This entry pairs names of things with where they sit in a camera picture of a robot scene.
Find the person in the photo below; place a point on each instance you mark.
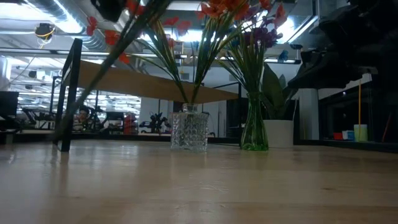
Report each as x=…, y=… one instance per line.
x=82, y=115

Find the purple artificial flower bunch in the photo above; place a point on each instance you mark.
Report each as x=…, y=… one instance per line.
x=264, y=35

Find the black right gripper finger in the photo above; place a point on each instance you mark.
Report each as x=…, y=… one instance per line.
x=308, y=81

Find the orange artificial flower bunch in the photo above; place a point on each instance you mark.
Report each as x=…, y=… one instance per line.
x=109, y=70

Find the black aluminium table frame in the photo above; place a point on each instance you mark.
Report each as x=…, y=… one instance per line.
x=357, y=145

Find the green plant in white pot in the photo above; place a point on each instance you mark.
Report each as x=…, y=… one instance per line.
x=278, y=133

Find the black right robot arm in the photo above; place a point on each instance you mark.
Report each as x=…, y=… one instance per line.
x=373, y=34

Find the clear cut-glass vase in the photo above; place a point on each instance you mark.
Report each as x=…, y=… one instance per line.
x=189, y=132

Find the green glass vase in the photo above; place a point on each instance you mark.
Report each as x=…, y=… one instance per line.
x=254, y=130

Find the yellow artificial flower bunch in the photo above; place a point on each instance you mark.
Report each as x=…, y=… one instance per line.
x=208, y=46

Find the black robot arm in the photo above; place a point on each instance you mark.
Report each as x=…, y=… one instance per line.
x=157, y=124

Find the black monitor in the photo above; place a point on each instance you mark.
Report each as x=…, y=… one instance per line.
x=8, y=104

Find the green plastic cup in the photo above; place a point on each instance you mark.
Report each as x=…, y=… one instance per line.
x=363, y=133

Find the red artificial flower bunch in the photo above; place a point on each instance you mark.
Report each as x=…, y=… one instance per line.
x=174, y=68

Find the blue plastic cup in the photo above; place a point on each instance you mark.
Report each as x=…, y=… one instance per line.
x=350, y=136

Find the red tool cart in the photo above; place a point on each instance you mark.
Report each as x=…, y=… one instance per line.
x=130, y=124

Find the red plastic cup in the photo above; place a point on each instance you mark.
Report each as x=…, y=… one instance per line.
x=337, y=136

